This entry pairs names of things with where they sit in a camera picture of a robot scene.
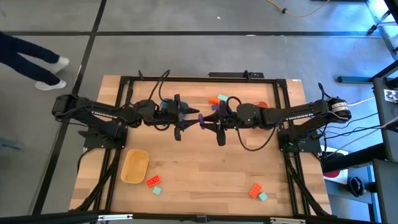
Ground silver bracket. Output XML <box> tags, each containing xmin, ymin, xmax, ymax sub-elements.
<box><xmin>98</xmin><ymin>213</ymin><xmax>134</xmax><ymax>222</ymax></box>
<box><xmin>269</xmin><ymin>217</ymin><xmax>307</xmax><ymax>224</ymax></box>

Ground black crossbar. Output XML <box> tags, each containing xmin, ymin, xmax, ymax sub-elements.
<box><xmin>0</xmin><ymin>210</ymin><xmax>398</xmax><ymax>224</ymax></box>

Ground grey side table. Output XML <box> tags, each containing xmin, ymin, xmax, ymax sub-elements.
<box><xmin>371</xmin><ymin>158</ymin><xmax>398</xmax><ymax>224</ymax></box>
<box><xmin>372</xmin><ymin>77</ymin><xmax>398</xmax><ymax>162</ymax></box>

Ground yellow floor cable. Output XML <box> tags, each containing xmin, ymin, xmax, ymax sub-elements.
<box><xmin>266</xmin><ymin>0</ymin><xmax>331</xmax><ymax>19</ymax></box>

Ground black headset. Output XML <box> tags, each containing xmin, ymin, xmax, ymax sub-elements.
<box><xmin>348</xmin><ymin>176</ymin><xmax>366</xmax><ymax>198</ymax></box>

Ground red round object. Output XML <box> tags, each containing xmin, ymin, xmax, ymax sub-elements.
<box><xmin>323</xmin><ymin>169</ymin><xmax>341</xmax><ymax>179</ymax></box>

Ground grey cable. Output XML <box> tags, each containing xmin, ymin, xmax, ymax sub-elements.
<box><xmin>326</xmin><ymin>122</ymin><xmax>398</xmax><ymax>157</ymax></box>

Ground black metal rack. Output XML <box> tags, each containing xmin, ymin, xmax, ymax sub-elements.
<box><xmin>366</xmin><ymin>0</ymin><xmax>398</xmax><ymax>60</ymax></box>

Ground black white fiducial marker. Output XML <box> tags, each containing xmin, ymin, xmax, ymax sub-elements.
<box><xmin>384</xmin><ymin>89</ymin><xmax>398</xmax><ymax>104</ymax></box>

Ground person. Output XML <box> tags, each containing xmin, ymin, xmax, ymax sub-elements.
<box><xmin>0</xmin><ymin>30</ymin><xmax>70</xmax><ymax>92</ymax></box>

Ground yellow plastic bin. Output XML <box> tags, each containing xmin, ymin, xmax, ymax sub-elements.
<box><xmin>120</xmin><ymin>148</ymin><xmax>150</xmax><ymax>185</ymax></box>

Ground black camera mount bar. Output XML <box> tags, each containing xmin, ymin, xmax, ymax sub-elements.
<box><xmin>208</xmin><ymin>71</ymin><xmax>266</xmax><ymax>80</ymax></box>

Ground white cable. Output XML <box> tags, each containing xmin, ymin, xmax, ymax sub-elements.
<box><xmin>347</xmin><ymin>96</ymin><xmax>377</xmax><ymax>107</ymax></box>

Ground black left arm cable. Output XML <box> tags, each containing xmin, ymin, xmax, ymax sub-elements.
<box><xmin>149</xmin><ymin>68</ymin><xmax>172</xmax><ymax>104</ymax></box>

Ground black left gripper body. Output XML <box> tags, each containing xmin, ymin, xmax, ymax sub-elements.
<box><xmin>157</xmin><ymin>94</ymin><xmax>184</xmax><ymax>141</ymax></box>

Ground black diagonal beam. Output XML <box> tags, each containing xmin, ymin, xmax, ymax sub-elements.
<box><xmin>322</xmin><ymin>142</ymin><xmax>387</xmax><ymax>174</ymax></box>

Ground blue-grey floor bar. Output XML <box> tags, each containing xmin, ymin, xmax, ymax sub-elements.
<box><xmin>338</xmin><ymin>76</ymin><xmax>374</xmax><ymax>85</ymax></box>

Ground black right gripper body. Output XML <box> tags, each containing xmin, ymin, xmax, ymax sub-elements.
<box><xmin>216</xmin><ymin>100</ymin><xmax>239</xmax><ymax>147</ymax></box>

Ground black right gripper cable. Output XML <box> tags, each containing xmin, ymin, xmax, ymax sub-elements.
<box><xmin>236</xmin><ymin>119</ymin><xmax>282</xmax><ymax>153</ymax></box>

